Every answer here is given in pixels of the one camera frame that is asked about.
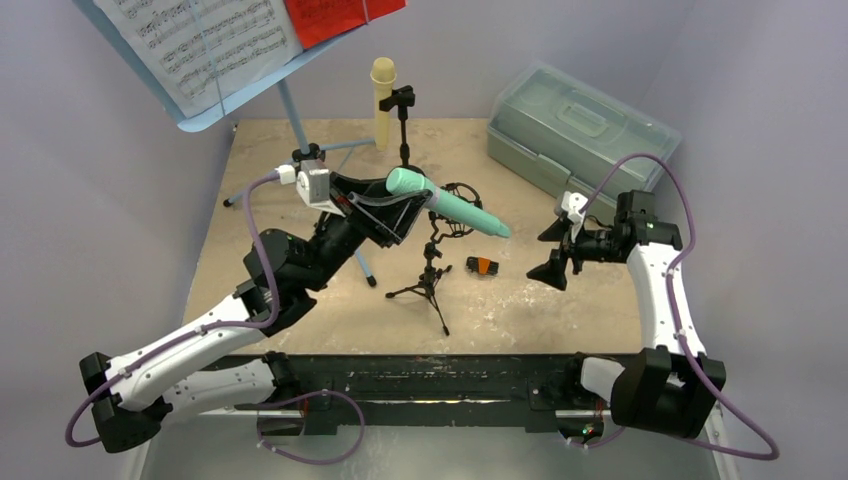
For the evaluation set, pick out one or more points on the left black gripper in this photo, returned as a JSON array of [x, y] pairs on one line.
[[381, 219]]

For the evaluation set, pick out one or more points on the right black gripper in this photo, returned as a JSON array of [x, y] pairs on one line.
[[573, 245]]

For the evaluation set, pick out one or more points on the mint green microphone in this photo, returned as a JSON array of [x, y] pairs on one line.
[[457, 208]]

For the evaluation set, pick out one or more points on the black tripod shock-mount stand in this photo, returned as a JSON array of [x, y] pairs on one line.
[[443, 228]]

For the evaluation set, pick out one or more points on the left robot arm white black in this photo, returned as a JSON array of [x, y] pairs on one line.
[[131, 397]]

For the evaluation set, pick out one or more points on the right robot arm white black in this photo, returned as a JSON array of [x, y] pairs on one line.
[[661, 389]]

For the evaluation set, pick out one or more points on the black round-base mic stand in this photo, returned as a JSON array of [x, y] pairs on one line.
[[402, 99]]

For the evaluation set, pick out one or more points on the green translucent storage case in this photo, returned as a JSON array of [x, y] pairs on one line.
[[561, 134]]

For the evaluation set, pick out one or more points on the cream yellow microphone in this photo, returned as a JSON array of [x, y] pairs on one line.
[[383, 76]]

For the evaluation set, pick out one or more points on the red sheet music page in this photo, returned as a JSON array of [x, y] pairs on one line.
[[316, 21]]

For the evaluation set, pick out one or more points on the white sheet music page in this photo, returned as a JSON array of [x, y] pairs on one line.
[[202, 51]]

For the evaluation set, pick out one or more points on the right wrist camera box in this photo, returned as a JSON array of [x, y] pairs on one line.
[[571, 206]]

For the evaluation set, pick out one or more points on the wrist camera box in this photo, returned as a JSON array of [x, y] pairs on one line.
[[311, 179], [571, 206]]

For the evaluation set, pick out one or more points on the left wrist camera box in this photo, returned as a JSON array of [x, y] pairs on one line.
[[311, 179]]

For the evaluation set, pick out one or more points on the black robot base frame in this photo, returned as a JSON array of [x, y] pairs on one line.
[[539, 393]]

